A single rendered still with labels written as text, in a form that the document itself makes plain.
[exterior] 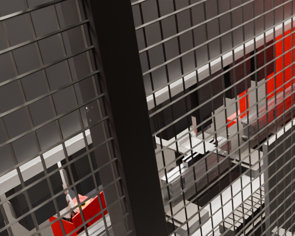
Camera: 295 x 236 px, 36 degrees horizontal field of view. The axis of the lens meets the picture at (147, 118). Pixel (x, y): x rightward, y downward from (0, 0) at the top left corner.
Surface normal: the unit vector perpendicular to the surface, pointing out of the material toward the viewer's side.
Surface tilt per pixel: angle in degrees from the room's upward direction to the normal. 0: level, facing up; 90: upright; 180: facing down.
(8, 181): 90
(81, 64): 90
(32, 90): 90
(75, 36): 90
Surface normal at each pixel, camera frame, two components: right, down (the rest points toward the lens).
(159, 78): 0.70, 0.23
